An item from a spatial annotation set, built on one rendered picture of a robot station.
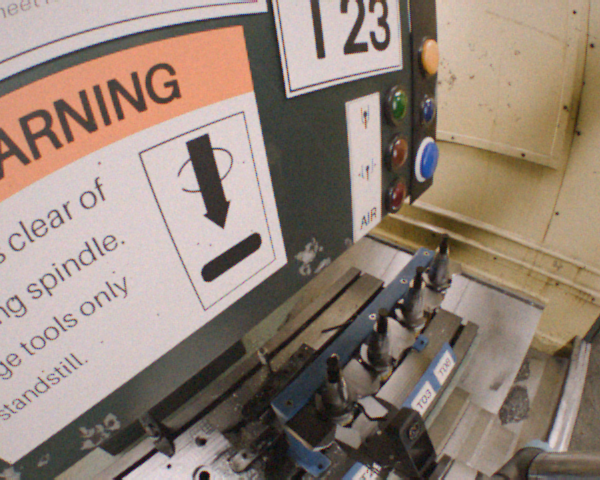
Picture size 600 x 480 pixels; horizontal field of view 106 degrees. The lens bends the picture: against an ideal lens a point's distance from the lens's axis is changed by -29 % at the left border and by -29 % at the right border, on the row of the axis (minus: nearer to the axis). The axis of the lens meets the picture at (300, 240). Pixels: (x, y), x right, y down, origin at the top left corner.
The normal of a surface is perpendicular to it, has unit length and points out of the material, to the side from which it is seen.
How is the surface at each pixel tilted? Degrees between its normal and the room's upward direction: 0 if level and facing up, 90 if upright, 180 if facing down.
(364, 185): 90
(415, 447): 58
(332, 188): 90
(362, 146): 90
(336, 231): 90
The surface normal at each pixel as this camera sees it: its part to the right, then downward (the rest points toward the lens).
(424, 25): 0.72, 0.33
